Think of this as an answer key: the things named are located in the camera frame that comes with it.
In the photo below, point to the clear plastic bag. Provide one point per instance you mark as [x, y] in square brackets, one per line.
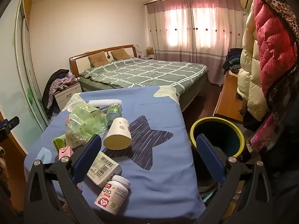
[86, 123]

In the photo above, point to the wooden bed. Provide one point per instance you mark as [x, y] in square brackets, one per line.
[73, 67]

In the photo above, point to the blue star blanket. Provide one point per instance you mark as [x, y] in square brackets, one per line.
[163, 168]

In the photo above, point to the small pink box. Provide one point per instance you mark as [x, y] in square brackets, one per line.
[65, 152]

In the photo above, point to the yellow-rimmed dark blue bin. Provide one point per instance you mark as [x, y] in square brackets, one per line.
[217, 130]

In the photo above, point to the brown pillow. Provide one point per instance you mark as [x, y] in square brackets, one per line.
[120, 54]
[98, 59]

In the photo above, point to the white barcoded carton box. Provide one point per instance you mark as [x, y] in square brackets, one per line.
[105, 168]

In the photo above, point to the pile of dark clothes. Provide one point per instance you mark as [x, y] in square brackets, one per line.
[233, 60]

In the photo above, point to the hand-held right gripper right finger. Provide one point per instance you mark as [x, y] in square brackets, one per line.
[210, 158]

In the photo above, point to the green checked quilt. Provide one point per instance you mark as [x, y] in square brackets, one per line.
[144, 72]

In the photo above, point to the pink floral bag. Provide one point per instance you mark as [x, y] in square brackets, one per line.
[261, 133]

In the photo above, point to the red dotted quilted jacket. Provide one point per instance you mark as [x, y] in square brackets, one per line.
[271, 39]

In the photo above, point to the green plastic bottle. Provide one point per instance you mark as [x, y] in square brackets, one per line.
[113, 112]

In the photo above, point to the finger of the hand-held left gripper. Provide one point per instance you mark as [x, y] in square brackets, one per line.
[10, 123]

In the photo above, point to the dark jacket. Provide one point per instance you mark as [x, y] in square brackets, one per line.
[49, 86]

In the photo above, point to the white paper cup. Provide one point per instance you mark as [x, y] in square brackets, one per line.
[119, 130]

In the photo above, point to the teal plastic stool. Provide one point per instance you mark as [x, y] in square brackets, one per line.
[210, 191]

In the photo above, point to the glass wardrobe door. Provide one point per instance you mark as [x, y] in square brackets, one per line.
[18, 74]

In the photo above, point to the cream down jacket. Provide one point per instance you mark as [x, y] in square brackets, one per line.
[250, 74]

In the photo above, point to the green tissue packet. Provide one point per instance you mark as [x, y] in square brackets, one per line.
[59, 142]

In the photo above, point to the white plastic cup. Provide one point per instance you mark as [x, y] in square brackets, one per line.
[74, 105]

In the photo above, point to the white paper towel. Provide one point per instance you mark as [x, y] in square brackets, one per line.
[102, 102]

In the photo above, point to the white pill bottle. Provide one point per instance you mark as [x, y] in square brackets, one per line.
[112, 196]

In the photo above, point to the pink white curtain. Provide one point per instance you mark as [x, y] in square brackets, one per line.
[182, 28]

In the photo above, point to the white nightstand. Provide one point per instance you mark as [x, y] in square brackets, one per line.
[67, 95]

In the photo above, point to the wooden cabinet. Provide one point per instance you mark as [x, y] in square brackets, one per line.
[226, 102]

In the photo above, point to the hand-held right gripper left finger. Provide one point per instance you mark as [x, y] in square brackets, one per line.
[88, 154]

